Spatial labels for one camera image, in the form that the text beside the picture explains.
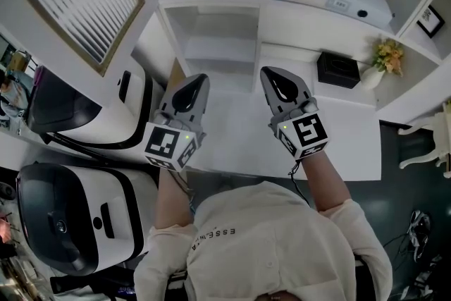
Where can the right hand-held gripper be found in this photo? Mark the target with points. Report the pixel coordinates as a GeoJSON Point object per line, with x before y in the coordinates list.
{"type": "Point", "coordinates": [310, 132]}

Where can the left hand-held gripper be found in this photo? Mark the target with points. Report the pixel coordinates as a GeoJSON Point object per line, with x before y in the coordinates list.
{"type": "Point", "coordinates": [160, 144]}

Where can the person's right forearm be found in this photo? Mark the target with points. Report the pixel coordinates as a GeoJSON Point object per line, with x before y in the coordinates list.
{"type": "Point", "coordinates": [326, 187]}

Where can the person's left forearm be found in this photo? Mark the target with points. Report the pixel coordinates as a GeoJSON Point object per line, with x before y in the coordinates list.
{"type": "Point", "coordinates": [172, 201]}

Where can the white open shelf cabinet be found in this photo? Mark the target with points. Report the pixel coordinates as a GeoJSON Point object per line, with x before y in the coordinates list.
{"type": "Point", "coordinates": [225, 28]}

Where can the black tissue box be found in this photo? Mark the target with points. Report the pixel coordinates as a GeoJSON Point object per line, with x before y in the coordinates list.
{"type": "Point", "coordinates": [337, 69]}

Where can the white and black machine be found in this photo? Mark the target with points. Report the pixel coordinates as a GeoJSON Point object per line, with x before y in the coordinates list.
{"type": "Point", "coordinates": [116, 109]}
{"type": "Point", "coordinates": [105, 208]}

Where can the white vase with yellow flowers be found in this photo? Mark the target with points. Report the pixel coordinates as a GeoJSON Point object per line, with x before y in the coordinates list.
{"type": "Point", "coordinates": [385, 58]}

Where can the person's cream shirt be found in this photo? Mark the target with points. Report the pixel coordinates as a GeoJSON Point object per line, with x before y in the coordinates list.
{"type": "Point", "coordinates": [267, 243]}

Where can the white ornate chair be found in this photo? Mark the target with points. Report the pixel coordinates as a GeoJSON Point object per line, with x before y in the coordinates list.
{"type": "Point", "coordinates": [438, 141]}

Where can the black framed picture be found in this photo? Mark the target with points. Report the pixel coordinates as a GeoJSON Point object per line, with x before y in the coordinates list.
{"type": "Point", "coordinates": [430, 21]}

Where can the black and white shoes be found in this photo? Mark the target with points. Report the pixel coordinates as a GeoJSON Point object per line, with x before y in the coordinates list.
{"type": "Point", "coordinates": [420, 232]}

